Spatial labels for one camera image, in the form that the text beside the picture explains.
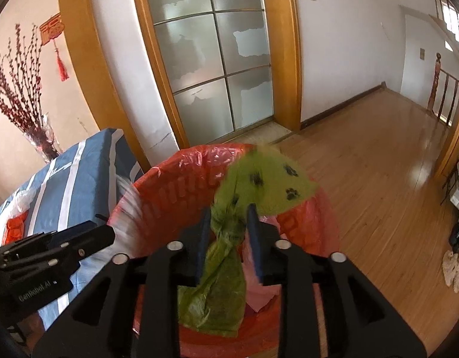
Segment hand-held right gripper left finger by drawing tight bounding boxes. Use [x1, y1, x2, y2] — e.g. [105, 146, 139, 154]
[31, 207, 212, 358]

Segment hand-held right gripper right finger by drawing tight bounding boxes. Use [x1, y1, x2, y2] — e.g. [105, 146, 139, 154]
[246, 203, 427, 358]

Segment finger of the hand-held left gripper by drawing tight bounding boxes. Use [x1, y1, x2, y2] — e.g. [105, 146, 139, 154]
[0, 221, 116, 273]

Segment green paw-print plastic bag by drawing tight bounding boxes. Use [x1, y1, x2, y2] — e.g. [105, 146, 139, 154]
[177, 148, 320, 338]

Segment bin with red liner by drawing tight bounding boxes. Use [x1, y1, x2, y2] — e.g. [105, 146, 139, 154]
[106, 143, 342, 358]

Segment large red plastic bag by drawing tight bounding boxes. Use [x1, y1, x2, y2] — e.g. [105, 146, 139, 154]
[4, 209, 30, 245]

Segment blue white striped cloth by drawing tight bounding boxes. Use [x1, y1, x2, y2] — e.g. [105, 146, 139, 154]
[0, 128, 146, 331]

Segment white translucent plastic bag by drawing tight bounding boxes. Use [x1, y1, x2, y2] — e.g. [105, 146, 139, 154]
[9, 190, 34, 213]

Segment clear glass vase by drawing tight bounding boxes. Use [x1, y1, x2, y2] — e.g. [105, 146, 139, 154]
[22, 114, 62, 163]

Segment red berry branches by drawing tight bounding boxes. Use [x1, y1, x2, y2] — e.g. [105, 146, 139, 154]
[0, 22, 51, 146]

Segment frosted glass sliding door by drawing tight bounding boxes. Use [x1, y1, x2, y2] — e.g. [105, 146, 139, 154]
[130, 0, 303, 150]

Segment wooden stair railing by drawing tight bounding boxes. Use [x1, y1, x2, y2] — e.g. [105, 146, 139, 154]
[427, 52, 459, 125]

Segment window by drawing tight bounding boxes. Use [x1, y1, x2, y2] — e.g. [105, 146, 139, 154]
[431, 0, 459, 45]

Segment wooden doorway frame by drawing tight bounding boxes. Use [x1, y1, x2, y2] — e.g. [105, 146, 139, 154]
[57, 0, 152, 174]
[434, 108, 459, 181]

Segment shoes by the wall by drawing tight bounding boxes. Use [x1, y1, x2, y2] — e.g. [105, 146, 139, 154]
[441, 248, 459, 294]

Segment red tasselled wall ornament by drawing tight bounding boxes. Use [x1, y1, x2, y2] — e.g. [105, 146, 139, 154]
[38, 12, 70, 82]

